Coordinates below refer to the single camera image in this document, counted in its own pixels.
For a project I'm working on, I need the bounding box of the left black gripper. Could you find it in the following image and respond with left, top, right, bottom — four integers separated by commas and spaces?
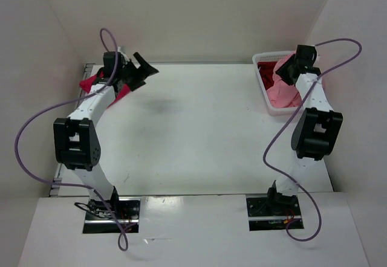
117, 53, 157, 92

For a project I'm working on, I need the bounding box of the light pink t shirt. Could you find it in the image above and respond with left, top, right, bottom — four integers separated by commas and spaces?
266, 69, 302, 108

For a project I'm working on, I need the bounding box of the magenta t shirt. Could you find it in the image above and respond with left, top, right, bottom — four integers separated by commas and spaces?
79, 68, 131, 108

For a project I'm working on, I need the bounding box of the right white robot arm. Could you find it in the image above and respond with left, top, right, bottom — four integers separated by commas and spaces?
265, 53, 343, 216

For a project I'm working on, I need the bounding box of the white plastic laundry basket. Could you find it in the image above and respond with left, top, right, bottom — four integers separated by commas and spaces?
252, 50, 328, 117

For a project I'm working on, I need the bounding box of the dark red t shirt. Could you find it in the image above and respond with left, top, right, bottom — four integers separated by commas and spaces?
257, 62, 277, 90

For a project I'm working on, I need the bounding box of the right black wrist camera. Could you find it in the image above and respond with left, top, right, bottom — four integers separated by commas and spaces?
294, 45, 317, 68

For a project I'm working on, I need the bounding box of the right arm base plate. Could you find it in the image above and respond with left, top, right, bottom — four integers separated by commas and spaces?
246, 196, 304, 231

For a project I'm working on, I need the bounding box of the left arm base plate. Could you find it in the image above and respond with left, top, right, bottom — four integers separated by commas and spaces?
74, 196, 141, 234

